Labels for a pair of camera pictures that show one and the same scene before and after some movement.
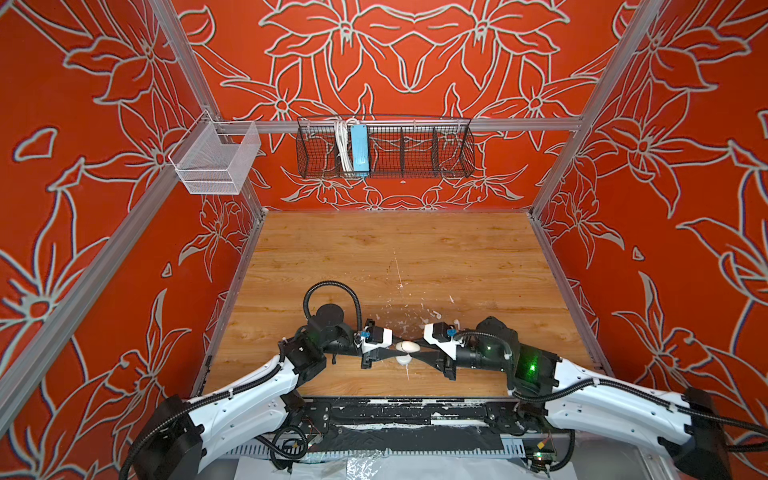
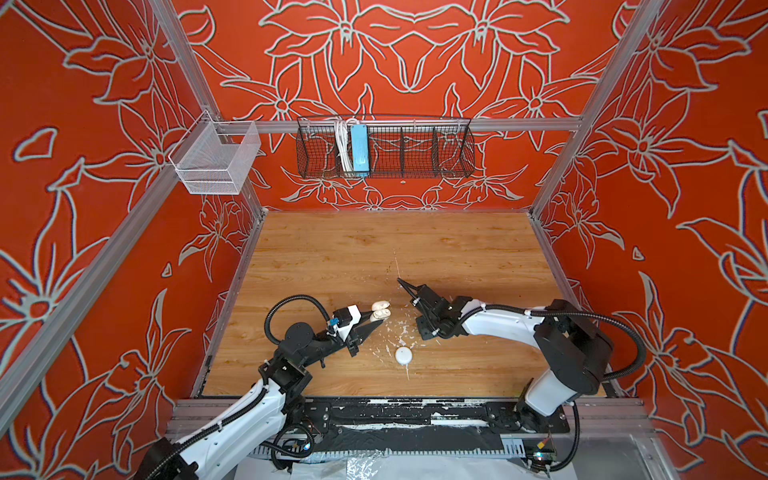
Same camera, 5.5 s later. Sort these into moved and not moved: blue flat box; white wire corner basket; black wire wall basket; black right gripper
Moved: black right gripper
Not moved: blue flat box; black wire wall basket; white wire corner basket
